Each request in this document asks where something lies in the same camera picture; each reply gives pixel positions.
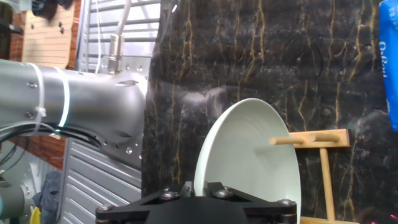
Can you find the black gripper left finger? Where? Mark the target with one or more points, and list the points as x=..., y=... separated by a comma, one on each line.
x=121, y=214

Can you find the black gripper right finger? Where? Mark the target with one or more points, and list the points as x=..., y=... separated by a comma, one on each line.
x=273, y=214

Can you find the pale green plate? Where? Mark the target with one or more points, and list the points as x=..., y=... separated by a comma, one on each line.
x=242, y=155

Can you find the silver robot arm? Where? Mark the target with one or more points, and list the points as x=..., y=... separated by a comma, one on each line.
x=93, y=102

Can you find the wooden dish rack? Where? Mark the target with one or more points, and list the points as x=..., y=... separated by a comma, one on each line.
x=326, y=174

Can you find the grey blue cloth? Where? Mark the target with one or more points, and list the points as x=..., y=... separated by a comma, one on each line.
x=51, y=196

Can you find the black marble pattern mat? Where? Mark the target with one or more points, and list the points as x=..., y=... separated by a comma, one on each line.
x=248, y=46

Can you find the blue tissue pack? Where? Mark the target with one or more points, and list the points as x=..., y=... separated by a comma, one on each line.
x=390, y=62

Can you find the black round object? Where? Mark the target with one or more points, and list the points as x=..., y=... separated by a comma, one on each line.
x=46, y=7

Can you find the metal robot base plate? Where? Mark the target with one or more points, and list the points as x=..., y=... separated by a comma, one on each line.
x=132, y=158

